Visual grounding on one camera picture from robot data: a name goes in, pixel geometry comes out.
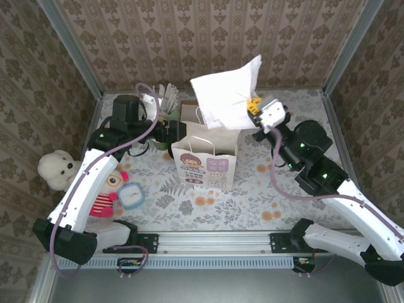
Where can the white printed paper bag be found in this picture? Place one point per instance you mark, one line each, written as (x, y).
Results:
(205, 170)

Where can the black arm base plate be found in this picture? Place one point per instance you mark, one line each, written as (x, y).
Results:
(148, 243)
(281, 243)

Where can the pink striped plush doll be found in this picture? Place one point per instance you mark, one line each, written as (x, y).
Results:
(104, 202)

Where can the grey metal sheet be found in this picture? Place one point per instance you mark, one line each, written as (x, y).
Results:
(214, 287)

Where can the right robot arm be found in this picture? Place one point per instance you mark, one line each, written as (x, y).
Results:
(363, 221)

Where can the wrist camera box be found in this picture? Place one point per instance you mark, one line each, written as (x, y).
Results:
(146, 97)
(273, 113)

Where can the green straw holder cup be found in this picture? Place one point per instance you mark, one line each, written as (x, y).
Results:
(172, 116)

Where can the aluminium table rear rail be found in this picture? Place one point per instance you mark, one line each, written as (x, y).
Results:
(300, 90)

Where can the aluminium mounting rail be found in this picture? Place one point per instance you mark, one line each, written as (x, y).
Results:
(214, 243)

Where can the brown cardboard napkin box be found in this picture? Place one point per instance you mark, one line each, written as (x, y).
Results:
(189, 102)

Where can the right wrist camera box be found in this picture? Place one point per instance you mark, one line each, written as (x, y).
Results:
(273, 113)

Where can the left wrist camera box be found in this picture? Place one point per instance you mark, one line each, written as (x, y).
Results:
(146, 97)

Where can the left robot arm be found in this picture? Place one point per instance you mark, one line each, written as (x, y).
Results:
(82, 186)

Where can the blue white alarm clock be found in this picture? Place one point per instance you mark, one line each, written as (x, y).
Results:
(131, 195)

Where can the aluminium frame post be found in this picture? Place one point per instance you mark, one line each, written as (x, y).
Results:
(353, 44)
(71, 44)

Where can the floral tablecloth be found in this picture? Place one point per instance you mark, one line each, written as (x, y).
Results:
(189, 217)

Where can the aluminium table side rail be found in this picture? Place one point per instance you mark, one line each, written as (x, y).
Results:
(337, 126)
(96, 110)

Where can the white teddy bear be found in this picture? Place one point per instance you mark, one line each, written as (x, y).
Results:
(53, 167)

